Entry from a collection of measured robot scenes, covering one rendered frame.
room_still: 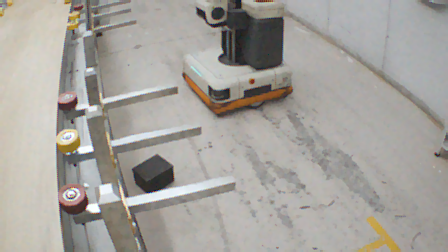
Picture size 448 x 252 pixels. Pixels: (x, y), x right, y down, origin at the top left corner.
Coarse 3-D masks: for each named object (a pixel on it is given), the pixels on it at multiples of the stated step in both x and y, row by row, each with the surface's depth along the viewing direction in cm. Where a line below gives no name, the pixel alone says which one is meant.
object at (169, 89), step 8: (152, 88) 130; (160, 88) 130; (168, 88) 130; (176, 88) 131; (120, 96) 126; (128, 96) 126; (136, 96) 126; (144, 96) 128; (152, 96) 129; (160, 96) 130; (104, 104) 123; (112, 104) 124; (120, 104) 125; (128, 104) 127; (72, 112) 118; (80, 112) 120
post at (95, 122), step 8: (88, 112) 64; (96, 112) 64; (88, 120) 64; (96, 120) 65; (88, 128) 65; (96, 128) 66; (104, 128) 66; (96, 136) 67; (104, 136) 67; (96, 144) 67; (104, 144) 68; (96, 152) 68; (104, 152) 69; (96, 160) 69; (104, 160) 70; (104, 168) 71; (112, 168) 72; (104, 176) 72; (112, 176) 73; (104, 184) 73
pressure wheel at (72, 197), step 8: (72, 184) 80; (64, 192) 78; (72, 192) 78; (80, 192) 78; (64, 200) 76; (72, 200) 76; (80, 200) 76; (64, 208) 76; (72, 208) 75; (80, 208) 77
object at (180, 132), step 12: (156, 132) 109; (168, 132) 109; (180, 132) 110; (192, 132) 112; (120, 144) 104; (132, 144) 106; (144, 144) 108; (156, 144) 109; (72, 156) 99; (84, 156) 101
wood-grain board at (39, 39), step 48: (48, 0) 271; (0, 48) 172; (48, 48) 161; (0, 96) 120; (48, 96) 118; (0, 144) 94; (48, 144) 94; (0, 192) 76; (48, 192) 78; (0, 240) 63; (48, 240) 66
